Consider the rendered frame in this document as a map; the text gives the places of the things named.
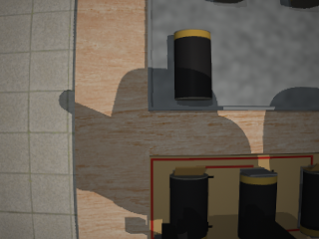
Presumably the tan battery holder board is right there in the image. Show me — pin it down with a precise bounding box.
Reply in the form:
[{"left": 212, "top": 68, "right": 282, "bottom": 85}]
[{"left": 150, "top": 152, "right": 319, "bottom": 239}]

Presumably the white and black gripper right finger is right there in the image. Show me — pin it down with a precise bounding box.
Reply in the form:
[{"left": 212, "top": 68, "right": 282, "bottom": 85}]
[{"left": 257, "top": 218, "right": 296, "bottom": 239}]

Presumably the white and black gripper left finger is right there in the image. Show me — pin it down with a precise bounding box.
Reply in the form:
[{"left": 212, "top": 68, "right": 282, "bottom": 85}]
[{"left": 161, "top": 223, "right": 178, "bottom": 239}]

